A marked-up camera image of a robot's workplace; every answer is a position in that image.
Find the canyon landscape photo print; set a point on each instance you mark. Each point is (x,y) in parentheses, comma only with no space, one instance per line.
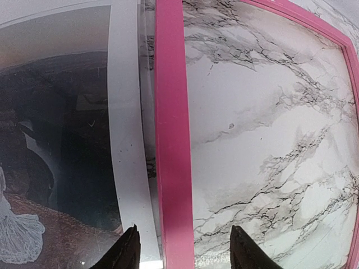
(58,199)

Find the white passe-partout mat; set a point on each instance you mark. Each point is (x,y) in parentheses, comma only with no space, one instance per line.
(125,120)

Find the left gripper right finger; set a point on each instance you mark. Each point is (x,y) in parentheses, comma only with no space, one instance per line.
(246,254)

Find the clear glass pane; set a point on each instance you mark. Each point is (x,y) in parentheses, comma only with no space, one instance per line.
(146,69)

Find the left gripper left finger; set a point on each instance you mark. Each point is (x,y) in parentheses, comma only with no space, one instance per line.
(124,254)

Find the pink wooden picture frame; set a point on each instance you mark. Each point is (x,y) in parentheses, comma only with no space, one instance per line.
(172,125)

